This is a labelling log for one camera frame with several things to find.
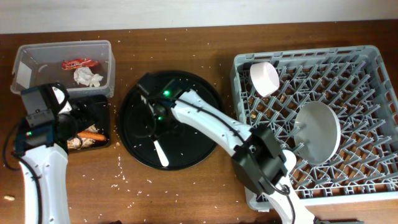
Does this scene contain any white plastic fork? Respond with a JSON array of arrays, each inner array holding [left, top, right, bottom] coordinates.
[[154, 140, 169, 167]]

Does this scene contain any grey round plate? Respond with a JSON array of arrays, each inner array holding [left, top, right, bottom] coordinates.
[[294, 101, 341, 165]]

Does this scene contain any grey dishwasher rack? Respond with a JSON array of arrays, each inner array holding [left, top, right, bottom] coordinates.
[[230, 45, 397, 207]]

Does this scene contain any orange carrot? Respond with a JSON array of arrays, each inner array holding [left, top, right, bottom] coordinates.
[[77, 131, 108, 141]]

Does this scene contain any white tissue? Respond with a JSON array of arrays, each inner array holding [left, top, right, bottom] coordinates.
[[73, 67, 103, 87]]

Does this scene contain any peanut on table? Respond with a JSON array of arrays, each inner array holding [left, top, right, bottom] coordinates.
[[4, 195, 15, 201]]

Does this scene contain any black rectangular tray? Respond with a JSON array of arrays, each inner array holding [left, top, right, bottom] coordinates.
[[18, 94, 111, 153]]

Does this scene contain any red snack wrapper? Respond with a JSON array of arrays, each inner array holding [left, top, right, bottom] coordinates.
[[62, 58, 100, 70]]

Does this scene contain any pink bowl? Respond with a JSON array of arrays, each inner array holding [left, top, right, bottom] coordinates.
[[249, 62, 280, 97]]

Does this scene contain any round black tray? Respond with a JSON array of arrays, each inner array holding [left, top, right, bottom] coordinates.
[[118, 70, 224, 170]]

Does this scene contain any rice and peanut pile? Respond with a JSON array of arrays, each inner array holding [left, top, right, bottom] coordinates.
[[67, 125, 99, 150]]

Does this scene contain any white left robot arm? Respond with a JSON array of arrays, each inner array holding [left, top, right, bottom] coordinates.
[[12, 83, 98, 223]]

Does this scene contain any clear plastic bin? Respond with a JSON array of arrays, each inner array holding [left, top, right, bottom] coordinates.
[[10, 40, 116, 98]]

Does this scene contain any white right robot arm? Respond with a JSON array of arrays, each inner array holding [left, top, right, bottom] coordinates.
[[136, 73, 315, 223]]

